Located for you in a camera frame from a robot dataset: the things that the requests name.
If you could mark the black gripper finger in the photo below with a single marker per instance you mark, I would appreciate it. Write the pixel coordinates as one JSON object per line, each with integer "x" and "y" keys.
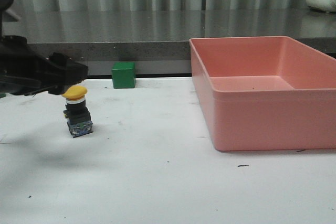
{"x": 63, "y": 73}

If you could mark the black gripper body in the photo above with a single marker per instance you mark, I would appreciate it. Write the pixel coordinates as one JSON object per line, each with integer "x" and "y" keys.
{"x": 22, "y": 70}

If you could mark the yellow push button switch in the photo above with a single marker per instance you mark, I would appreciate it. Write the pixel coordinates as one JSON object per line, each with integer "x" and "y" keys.
{"x": 77, "y": 114}

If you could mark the green cube block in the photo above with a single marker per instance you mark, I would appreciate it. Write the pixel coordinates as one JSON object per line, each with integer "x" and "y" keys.
{"x": 123, "y": 75}

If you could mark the grey stone counter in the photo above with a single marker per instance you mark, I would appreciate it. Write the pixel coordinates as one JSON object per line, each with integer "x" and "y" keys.
{"x": 158, "y": 41}

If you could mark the pink plastic bin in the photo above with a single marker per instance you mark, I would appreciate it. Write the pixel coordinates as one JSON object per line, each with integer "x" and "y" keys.
{"x": 264, "y": 93}

